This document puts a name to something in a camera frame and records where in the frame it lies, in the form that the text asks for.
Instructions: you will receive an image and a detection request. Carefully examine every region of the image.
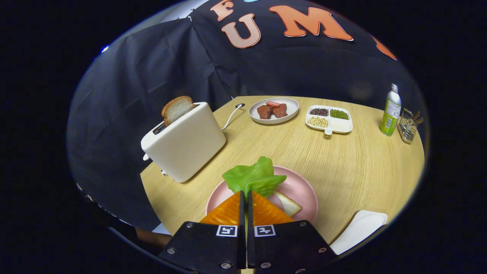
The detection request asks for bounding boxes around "black backdrop cloth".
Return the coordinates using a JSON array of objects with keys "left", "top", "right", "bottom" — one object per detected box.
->
[{"left": 67, "top": 0, "right": 423, "bottom": 233}]

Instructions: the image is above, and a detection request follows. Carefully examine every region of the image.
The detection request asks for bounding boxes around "brown crust bread slice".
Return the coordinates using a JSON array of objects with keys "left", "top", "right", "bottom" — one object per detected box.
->
[{"left": 161, "top": 96, "right": 196, "bottom": 127}]

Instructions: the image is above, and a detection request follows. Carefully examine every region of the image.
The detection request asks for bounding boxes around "round beige plate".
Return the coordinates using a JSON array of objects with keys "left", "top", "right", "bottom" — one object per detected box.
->
[{"left": 248, "top": 97, "right": 300, "bottom": 125}]

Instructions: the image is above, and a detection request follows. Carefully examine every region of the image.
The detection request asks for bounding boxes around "green label metal bottle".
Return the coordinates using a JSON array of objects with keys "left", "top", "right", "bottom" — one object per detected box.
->
[{"left": 379, "top": 83, "right": 402, "bottom": 137}]

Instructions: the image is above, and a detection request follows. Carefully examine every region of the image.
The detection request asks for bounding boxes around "pink round plate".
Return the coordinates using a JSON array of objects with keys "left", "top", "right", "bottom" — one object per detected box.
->
[{"left": 205, "top": 166, "right": 319, "bottom": 225}]

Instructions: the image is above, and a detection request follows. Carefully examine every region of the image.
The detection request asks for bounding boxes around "white toaster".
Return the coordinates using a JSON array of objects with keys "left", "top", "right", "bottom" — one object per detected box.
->
[{"left": 141, "top": 102, "right": 227, "bottom": 183}]

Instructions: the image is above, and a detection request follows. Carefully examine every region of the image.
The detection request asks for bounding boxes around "white rectangular plate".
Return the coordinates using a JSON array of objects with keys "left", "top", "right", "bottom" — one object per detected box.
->
[{"left": 329, "top": 210, "right": 388, "bottom": 255}]

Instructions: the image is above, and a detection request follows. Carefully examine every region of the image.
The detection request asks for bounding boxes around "white divided dish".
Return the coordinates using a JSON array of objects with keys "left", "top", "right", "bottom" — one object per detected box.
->
[{"left": 305, "top": 105, "right": 353, "bottom": 135}]

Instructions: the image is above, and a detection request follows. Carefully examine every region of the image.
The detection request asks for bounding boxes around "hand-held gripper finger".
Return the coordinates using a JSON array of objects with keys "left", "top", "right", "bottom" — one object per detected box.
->
[
  {"left": 247, "top": 191, "right": 337, "bottom": 274},
  {"left": 158, "top": 191, "right": 247, "bottom": 274}
]

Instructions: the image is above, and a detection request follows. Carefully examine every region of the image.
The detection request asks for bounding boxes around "white toaster cable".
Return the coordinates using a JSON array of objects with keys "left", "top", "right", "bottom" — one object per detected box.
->
[{"left": 221, "top": 103, "right": 246, "bottom": 131}]

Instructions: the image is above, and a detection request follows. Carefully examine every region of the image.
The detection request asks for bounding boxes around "green lettuce leaf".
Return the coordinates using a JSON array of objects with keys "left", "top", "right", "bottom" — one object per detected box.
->
[{"left": 222, "top": 156, "right": 287, "bottom": 200}]

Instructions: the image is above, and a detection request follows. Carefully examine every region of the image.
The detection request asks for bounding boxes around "small wire rack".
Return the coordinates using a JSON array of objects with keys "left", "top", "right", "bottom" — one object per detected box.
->
[{"left": 397, "top": 108, "right": 424, "bottom": 144}]

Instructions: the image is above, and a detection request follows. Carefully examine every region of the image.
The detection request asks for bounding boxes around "pale bread slice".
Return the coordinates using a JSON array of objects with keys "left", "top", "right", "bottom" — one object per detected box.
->
[{"left": 272, "top": 190, "right": 303, "bottom": 217}]

